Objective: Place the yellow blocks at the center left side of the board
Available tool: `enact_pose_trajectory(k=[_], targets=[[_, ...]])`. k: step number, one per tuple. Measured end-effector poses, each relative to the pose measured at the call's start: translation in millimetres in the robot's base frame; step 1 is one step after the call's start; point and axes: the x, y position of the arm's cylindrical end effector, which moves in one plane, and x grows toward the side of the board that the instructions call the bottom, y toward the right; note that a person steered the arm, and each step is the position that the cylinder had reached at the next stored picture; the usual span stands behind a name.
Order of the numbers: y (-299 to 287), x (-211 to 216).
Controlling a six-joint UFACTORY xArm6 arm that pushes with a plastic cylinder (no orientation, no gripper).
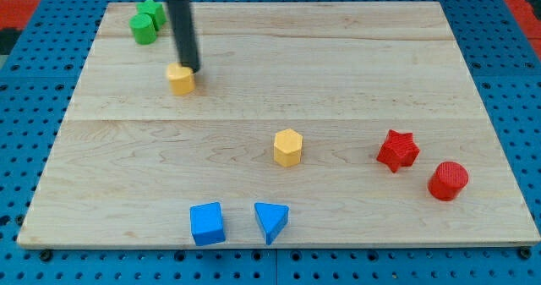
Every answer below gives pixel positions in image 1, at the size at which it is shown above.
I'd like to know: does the yellow heart block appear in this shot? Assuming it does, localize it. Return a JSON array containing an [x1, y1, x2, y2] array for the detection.
[[166, 63, 195, 96]]

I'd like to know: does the wooden board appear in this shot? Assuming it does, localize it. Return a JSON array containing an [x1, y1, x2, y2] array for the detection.
[[18, 2, 540, 249]]

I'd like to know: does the yellow hexagon block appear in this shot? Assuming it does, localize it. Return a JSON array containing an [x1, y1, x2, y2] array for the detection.
[[273, 129, 303, 167]]

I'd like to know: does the blue triangle block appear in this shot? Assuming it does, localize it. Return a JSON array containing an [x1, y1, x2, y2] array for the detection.
[[254, 202, 289, 245]]

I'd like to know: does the blue cube block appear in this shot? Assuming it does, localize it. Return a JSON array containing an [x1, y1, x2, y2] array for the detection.
[[189, 202, 226, 246]]

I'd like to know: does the red star block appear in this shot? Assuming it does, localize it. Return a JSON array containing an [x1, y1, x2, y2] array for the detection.
[[376, 129, 420, 173]]

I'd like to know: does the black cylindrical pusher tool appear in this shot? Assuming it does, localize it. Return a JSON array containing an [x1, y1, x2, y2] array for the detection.
[[164, 0, 200, 73]]

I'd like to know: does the green cylinder block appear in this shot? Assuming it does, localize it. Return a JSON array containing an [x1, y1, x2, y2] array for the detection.
[[128, 14, 157, 45]]

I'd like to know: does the green star block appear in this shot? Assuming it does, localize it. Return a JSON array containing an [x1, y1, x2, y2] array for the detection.
[[136, 0, 167, 31]]

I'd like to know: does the red cylinder block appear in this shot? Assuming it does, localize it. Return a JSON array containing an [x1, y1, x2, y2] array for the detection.
[[428, 162, 469, 201]]

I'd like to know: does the blue perforated base mat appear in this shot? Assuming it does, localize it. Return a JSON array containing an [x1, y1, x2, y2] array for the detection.
[[1, 0, 540, 284]]

